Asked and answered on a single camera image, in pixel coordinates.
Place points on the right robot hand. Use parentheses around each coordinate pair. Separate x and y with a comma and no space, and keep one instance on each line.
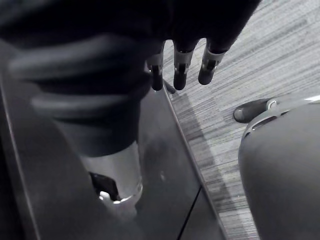
(95,62)

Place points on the dark robot foot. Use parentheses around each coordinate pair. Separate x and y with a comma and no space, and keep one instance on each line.
(250,111)

